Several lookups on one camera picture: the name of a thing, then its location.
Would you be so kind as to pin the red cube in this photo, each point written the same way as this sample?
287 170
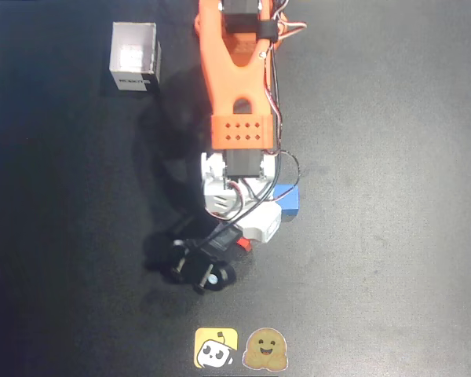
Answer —
244 244

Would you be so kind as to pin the orange and white robot arm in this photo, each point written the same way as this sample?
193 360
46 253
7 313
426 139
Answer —
220 78

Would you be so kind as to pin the blue cube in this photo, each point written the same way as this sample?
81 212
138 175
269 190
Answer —
290 200

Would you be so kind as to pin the hugging face emoji sticker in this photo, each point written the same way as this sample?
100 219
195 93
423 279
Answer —
265 349

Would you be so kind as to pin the yellow robot face sticker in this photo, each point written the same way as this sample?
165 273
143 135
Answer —
216 347

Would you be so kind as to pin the white open cardboard box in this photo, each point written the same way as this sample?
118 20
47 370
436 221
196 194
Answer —
133 51

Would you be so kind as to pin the black gripper-mounted camera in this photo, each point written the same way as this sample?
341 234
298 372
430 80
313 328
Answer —
198 267

